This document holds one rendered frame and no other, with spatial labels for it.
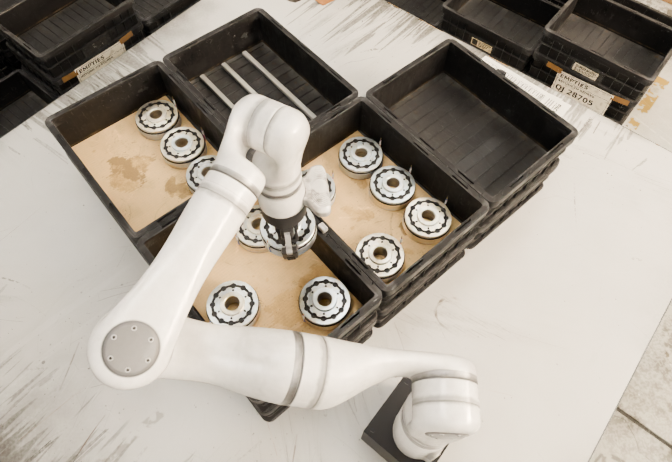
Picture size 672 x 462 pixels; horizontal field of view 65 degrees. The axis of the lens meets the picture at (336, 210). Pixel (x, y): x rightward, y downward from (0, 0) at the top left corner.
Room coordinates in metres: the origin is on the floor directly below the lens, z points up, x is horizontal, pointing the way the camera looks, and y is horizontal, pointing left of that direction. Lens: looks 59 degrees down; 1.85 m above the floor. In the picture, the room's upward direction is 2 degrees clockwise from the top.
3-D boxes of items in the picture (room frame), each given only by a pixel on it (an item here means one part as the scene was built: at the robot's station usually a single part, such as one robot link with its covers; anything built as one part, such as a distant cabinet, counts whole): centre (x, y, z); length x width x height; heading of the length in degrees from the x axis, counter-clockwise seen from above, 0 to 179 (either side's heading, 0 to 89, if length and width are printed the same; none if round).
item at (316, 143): (0.62, -0.08, 0.87); 0.40 x 0.30 x 0.11; 42
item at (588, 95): (1.37, -0.87, 0.41); 0.31 x 0.02 x 0.16; 52
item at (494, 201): (0.82, -0.30, 0.92); 0.40 x 0.30 x 0.02; 42
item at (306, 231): (0.47, 0.09, 1.00); 0.10 x 0.10 x 0.01
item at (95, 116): (0.71, 0.41, 0.87); 0.40 x 0.30 x 0.11; 42
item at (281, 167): (0.44, 0.08, 1.26); 0.09 x 0.07 x 0.15; 63
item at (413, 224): (0.58, -0.20, 0.86); 0.10 x 0.10 x 0.01
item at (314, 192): (0.45, 0.07, 1.17); 0.11 x 0.09 x 0.06; 100
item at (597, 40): (1.50, -0.95, 0.37); 0.40 x 0.30 x 0.45; 52
